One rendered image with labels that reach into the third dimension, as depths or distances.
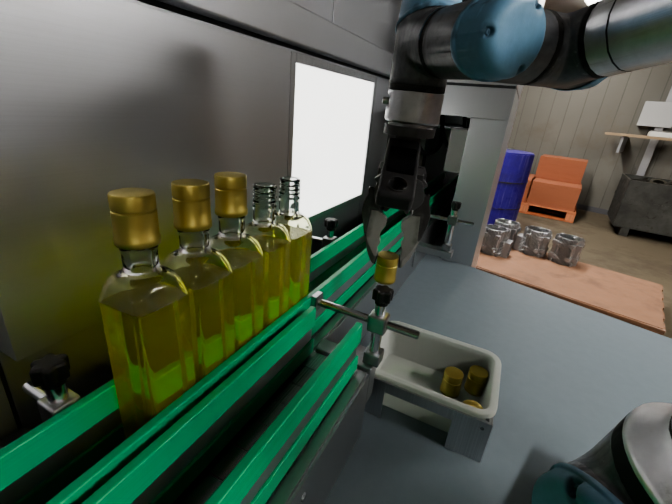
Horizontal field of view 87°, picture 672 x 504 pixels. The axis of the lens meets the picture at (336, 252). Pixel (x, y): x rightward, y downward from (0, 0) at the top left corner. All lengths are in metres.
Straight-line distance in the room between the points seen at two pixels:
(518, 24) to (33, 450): 0.56
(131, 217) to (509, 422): 0.67
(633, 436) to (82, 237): 0.50
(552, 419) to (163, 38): 0.84
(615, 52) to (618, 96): 6.60
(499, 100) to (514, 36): 0.86
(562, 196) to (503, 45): 5.56
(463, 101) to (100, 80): 1.04
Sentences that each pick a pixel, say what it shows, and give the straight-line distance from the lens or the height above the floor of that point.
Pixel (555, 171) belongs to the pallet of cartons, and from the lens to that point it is 6.33.
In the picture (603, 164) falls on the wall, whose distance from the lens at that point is 7.06.
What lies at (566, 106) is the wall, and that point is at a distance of 7.17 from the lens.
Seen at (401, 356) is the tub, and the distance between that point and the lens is 0.78.
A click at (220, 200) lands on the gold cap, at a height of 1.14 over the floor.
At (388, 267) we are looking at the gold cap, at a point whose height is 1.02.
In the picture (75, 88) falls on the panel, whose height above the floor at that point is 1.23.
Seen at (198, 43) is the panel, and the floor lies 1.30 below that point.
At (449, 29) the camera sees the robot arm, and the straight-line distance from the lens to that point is 0.44.
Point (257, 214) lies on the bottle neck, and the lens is 0.46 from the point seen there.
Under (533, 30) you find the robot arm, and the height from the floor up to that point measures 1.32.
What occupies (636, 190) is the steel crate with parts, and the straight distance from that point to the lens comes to 5.79.
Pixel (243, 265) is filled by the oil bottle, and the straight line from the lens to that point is 0.41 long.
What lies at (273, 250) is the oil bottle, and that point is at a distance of 0.45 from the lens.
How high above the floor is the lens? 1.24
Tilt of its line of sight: 22 degrees down
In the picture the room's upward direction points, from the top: 5 degrees clockwise
